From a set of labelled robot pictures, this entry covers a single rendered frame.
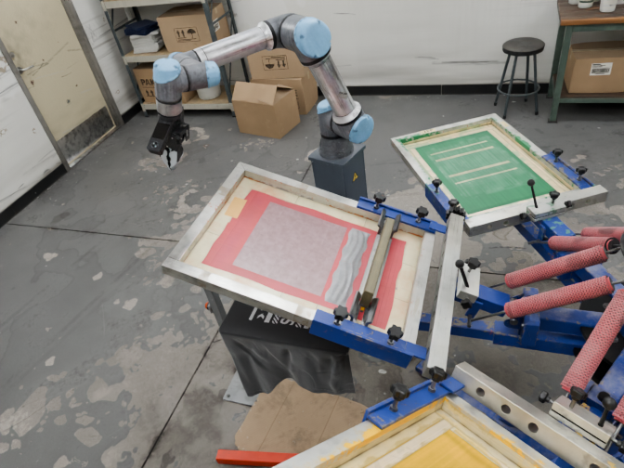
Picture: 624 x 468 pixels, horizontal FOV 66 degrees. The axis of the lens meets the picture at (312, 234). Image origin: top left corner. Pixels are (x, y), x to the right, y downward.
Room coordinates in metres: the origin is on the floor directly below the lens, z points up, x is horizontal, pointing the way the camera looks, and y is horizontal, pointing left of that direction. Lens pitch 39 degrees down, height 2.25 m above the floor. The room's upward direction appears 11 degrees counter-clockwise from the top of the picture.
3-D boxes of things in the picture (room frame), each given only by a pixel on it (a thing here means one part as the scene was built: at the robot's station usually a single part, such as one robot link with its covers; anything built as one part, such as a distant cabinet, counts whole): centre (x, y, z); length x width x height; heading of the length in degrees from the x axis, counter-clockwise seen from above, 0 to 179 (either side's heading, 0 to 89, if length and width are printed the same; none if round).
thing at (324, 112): (1.84, -0.18, 1.37); 0.13 x 0.12 x 0.14; 29
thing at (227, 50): (1.67, 0.13, 1.76); 0.49 x 0.11 x 0.12; 119
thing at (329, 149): (1.84, -0.17, 1.25); 0.15 x 0.15 x 0.10
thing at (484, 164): (1.72, -0.84, 1.05); 1.08 x 0.61 x 0.23; 6
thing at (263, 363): (1.08, 0.17, 0.74); 0.46 x 0.04 x 0.42; 66
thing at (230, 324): (1.28, 0.09, 0.95); 0.48 x 0.44 x 0.01; 66
